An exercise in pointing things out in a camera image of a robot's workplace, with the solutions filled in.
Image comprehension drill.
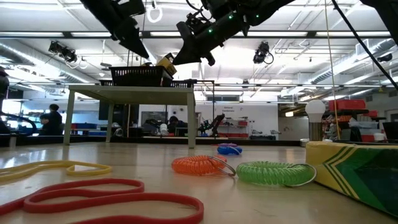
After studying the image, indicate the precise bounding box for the red rubber band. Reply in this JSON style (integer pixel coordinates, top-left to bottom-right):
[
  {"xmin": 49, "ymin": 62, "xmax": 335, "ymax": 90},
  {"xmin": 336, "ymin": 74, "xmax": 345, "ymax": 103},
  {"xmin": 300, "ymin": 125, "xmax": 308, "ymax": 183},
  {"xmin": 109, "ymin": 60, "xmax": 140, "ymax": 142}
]
[{"xmin": 0, "ymin": 177, "xmax": 205, "ymax": 224}]

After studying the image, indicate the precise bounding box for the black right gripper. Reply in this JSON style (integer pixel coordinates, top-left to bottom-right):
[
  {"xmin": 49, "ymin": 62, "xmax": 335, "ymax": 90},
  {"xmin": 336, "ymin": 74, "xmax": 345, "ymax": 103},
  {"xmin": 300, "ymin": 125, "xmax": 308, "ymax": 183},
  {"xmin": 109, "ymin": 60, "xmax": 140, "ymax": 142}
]
[{"xmin": 172, "ymin": 14, "xmax": 249, "ymax": 67}]

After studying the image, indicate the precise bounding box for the green coil wrist band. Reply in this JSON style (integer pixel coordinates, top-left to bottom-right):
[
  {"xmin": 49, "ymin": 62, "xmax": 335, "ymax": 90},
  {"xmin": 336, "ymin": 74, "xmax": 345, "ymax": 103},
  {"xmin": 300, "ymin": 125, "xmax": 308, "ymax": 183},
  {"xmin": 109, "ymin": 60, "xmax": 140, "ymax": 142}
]
[{"xmin": 235, "ymin": 160, "xmax": 318, "ymax": 189}]

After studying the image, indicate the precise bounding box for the green perforated metal shelf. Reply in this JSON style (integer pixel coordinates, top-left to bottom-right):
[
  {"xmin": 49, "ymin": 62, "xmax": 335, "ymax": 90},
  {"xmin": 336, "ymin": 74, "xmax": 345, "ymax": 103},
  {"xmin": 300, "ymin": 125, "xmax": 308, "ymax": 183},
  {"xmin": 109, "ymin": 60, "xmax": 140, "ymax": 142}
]
[{"xmin": 63, "ymin": 85, "xmax": 197, "ymax": 149}]

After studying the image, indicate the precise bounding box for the person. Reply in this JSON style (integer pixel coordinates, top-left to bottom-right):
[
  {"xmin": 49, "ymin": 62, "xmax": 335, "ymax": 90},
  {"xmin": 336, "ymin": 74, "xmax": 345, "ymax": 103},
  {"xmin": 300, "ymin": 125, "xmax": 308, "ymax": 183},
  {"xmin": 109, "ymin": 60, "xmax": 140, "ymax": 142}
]
[
  {"xmin": 166, "ymin": 115, "xmax": 189, "ymax": 135},
  {"xmin": 48, "ymin": 103, "xmax": 63, "ymax": 136},
  {"xmin": 39, "ymin": 113, "xmax": 52, "ymax": 136}
]

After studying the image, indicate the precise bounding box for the yellow green crayon box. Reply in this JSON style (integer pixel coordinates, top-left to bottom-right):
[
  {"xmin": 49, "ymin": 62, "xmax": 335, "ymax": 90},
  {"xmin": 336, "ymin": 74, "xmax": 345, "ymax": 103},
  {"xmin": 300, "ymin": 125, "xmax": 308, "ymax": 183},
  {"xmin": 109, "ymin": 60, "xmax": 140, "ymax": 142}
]
[{"xmin": 305, "ymin": 140, "xmax": 398, "ymax": 219}]

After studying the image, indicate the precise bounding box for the blue coil wrist band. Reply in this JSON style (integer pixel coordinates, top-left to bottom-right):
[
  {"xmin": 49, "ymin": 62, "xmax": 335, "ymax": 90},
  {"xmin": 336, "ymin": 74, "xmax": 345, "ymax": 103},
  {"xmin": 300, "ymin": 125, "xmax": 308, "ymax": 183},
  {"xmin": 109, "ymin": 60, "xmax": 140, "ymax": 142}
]
[{"xmin": 216, "ymin": 145, "xmax": 243, "ymax": 156}]

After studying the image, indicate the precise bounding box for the black hanging cable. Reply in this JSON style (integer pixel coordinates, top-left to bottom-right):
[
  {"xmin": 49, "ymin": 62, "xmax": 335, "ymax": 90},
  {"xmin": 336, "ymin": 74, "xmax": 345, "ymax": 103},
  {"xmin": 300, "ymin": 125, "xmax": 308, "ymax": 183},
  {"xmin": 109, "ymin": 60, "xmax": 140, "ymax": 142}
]
[{"xmin": 330, "ymin": 0, "xmax": 398, "ymax": 90}]

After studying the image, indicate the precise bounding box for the orange coil wrist band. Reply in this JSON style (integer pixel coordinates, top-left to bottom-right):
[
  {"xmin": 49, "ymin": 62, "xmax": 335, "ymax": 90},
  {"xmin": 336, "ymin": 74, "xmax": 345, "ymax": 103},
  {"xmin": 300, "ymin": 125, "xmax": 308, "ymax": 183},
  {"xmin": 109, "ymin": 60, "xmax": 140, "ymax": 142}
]
[{"xmin": 170, "ymin": 154, "xmax": 237, "ymax": 178}]

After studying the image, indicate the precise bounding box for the black computer monitor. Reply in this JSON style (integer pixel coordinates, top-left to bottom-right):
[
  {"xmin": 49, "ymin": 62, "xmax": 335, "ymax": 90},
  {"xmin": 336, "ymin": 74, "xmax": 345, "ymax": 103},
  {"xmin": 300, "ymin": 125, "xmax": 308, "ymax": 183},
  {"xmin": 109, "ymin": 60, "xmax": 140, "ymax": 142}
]
[{"xmin": 382, "ymin": 121, "xmax": 398, "ymax": 141}]

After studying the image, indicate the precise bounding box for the yellow rubber band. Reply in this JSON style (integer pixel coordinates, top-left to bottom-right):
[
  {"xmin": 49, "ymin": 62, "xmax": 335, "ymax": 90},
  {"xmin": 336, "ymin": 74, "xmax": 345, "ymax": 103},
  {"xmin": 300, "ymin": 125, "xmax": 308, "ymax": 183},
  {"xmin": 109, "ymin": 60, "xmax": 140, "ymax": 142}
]
[{"xmin": 0, "ymin": 159, "xmax": 113, "ymax": 184}]

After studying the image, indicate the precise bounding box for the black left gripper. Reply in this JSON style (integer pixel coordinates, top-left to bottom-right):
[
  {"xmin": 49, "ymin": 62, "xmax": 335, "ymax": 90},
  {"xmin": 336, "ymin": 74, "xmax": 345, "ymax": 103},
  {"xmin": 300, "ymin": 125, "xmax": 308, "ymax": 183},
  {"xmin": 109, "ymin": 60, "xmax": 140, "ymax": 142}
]
[{"xmin": 105, "ymin": 0, "xmax": 150, "ymax": 60}]

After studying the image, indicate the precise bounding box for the red plastic bin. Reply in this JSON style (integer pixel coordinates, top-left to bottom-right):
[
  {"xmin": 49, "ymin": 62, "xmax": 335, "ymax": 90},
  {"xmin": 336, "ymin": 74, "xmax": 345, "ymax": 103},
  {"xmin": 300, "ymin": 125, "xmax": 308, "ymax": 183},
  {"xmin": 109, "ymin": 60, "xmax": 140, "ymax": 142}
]
[{"xmin": 328, "ymin": 98, "xmax": 367, "ymax": 112}]

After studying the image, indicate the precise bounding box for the yellow hanging cord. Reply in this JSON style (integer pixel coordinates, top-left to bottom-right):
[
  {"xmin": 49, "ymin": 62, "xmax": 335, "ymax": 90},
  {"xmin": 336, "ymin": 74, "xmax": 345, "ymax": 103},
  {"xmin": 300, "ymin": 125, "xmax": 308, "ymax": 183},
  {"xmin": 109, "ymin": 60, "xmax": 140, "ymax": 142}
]
[{"xmin": 324, "ymin": 0, "xmax": 341, "ymax": 141}]

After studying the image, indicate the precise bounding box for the white bulb on metal stand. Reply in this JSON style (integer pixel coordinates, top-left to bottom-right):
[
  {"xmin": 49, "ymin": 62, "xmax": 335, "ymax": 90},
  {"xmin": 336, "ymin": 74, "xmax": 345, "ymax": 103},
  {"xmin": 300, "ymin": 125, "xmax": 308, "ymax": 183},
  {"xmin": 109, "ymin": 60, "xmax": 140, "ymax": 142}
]
[{"xmin": 303, "ymin": 98, "xmax": 326, "ymax": 142}]

